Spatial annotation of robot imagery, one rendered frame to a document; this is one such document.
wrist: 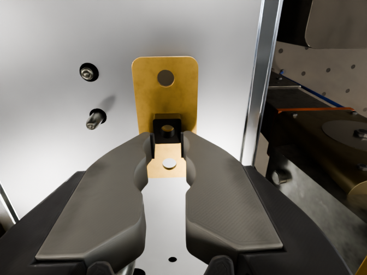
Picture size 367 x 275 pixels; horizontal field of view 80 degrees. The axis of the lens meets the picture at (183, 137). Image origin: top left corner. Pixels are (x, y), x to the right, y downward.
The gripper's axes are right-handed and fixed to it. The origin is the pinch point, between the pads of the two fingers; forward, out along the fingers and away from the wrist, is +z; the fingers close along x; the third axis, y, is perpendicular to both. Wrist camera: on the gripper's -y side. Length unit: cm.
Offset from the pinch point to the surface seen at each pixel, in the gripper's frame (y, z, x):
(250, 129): 1.4, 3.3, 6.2
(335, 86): 6.5, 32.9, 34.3
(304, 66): 2.4, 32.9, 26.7
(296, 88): 3.1, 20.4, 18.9
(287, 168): 4.4, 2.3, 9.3
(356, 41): -4.6, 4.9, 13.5
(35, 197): 7.0, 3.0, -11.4
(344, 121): 2.5, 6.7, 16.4
